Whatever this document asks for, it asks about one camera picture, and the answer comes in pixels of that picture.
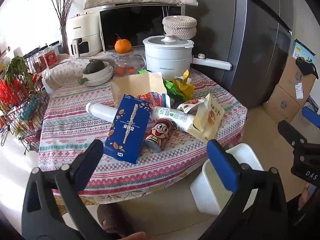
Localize red label jar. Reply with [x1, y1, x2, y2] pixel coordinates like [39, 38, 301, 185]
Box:
[43, 47, 58, 69]

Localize black bag on box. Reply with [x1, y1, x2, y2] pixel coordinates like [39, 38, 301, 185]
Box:
[296, 57, 319, 79]

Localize patterned tablecloth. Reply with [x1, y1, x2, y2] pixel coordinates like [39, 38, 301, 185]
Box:
[37, 55, 249, 205]

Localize grey refrigerator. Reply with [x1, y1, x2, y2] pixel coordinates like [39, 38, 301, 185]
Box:
[185, 0, 293, 108]

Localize red blue snack package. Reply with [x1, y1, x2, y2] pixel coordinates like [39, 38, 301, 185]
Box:
[137, 92, 171, 108]

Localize green potted plant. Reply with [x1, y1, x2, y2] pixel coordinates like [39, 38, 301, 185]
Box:
[5, 56, 34, 90]

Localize black wire rack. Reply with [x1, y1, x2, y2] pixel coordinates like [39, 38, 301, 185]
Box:
[1, 41, 61, 152]

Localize white green label bottle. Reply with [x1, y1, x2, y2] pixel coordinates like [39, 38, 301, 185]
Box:
[150, 106, 195, 132]

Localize person left hand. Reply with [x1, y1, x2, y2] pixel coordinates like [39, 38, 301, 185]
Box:
[120, 232, 146, 240]

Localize white plastic bottle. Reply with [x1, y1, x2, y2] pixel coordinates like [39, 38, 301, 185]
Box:
[86, 102, 117, 122]

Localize orange on jar lid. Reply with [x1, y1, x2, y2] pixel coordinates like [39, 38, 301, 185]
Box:
[114, 34, 132, 54]

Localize yellow snack wrapper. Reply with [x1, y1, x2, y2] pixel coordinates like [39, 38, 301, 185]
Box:
[172, 70, 195, 101]

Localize blue milk carton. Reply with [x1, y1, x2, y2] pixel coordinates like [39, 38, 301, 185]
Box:
[104, 94, 151, 164]

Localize dried branches in vase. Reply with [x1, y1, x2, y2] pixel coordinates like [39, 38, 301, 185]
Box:
[51, 0, 73, 54]

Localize upper cardboard box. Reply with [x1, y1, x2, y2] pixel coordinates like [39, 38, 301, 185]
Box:
[278, 39, 316, 106]

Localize cardboard box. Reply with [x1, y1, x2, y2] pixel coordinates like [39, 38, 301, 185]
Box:
[264, 85, 301, 123]
[278, 39, 316, 106]

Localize dark green squash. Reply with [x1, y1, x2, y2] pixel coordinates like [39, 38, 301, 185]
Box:
[84, 60, 105, 74]

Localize woven rattan basket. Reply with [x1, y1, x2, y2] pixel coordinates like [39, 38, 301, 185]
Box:
[162, 15, 197, 40]

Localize cream snack pouch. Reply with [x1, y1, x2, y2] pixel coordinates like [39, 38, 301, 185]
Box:
[188, 93, 225, 144]

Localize lower cardboard box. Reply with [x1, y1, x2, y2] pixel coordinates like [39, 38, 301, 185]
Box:
[264, 85, 301, 123]

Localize glass jar with oranges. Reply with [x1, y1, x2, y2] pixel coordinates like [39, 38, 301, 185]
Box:
[106, 49, 146, 76]

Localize stacked white bowls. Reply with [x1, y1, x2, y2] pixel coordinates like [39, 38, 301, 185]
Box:
[79, 61, 113, 86]

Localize brown paper bag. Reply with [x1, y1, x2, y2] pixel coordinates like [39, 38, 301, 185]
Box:
[110, 72, 167, 108]

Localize white air fryer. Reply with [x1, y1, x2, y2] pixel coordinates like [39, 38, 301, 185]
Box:
[67, 12, 102, 58]

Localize floral white cloth bundle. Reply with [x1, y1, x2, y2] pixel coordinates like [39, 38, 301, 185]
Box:
[42, 58, 89, 95]

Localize black microwave oven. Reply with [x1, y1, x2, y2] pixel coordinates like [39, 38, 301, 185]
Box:
[99, 4, 181, 51]

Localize white electric cooking pot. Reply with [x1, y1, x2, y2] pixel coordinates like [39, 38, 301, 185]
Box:
[143, 35, 232, 81]

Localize white trash bin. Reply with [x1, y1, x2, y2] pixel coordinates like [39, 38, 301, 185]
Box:
[190, 140, 264, 216]

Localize red cartoon drink can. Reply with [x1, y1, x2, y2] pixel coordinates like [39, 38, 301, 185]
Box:
[144, 118, 173, 152]

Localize small nut snack wrapper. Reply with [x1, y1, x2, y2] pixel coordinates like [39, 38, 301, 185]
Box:
[177, 99, 204, 114]

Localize green plastic wrapper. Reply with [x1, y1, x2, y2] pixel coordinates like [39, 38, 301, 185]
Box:
[137, 69, 190, 106]

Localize person right hand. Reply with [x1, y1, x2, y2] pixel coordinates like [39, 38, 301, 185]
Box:
[298, 183, 316, 208]

